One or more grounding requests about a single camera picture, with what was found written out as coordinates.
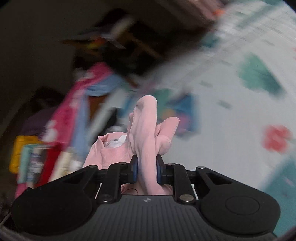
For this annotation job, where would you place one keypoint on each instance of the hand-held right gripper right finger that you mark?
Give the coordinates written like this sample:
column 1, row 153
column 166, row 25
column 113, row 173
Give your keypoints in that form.
column 159, row 170

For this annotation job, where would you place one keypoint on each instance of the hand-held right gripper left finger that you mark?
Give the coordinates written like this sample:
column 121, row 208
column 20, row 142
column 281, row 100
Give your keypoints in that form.
column 134, row 169

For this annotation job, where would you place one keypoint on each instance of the pink ribbed top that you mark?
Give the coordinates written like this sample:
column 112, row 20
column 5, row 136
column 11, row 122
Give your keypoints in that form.
column 145, row 129

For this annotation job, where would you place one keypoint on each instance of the printed animal play mat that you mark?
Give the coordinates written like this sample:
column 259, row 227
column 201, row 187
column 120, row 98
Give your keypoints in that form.
column 219, row 127

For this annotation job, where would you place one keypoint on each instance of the pink printed blanket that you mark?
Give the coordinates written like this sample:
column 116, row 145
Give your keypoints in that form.
column 67, row 115

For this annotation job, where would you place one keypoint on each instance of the teal printed packet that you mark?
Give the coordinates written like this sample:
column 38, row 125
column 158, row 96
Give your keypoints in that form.
column 32, row 162

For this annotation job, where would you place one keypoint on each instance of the dark purple cloth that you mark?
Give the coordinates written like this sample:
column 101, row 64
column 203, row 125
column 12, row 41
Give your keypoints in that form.
column 39, row 122

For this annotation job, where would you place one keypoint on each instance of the yellow cloth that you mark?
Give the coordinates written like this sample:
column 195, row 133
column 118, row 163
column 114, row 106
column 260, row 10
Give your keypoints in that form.
column 18, row 153

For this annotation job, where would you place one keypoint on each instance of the wooden chair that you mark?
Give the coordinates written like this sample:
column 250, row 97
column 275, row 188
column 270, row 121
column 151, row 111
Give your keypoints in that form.
column 138, row 45

